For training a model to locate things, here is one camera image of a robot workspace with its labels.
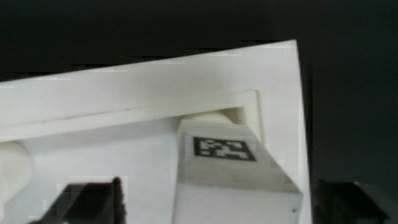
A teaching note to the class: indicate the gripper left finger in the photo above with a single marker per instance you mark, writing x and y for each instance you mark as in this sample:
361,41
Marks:
89,204

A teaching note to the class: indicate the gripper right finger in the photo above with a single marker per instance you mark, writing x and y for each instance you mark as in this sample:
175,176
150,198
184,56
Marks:
352,203

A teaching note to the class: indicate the white square table top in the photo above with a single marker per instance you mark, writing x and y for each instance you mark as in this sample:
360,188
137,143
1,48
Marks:
123,152

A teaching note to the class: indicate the white U-shaped obstacle fence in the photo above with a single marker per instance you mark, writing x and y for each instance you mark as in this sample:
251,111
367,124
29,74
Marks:
240,82

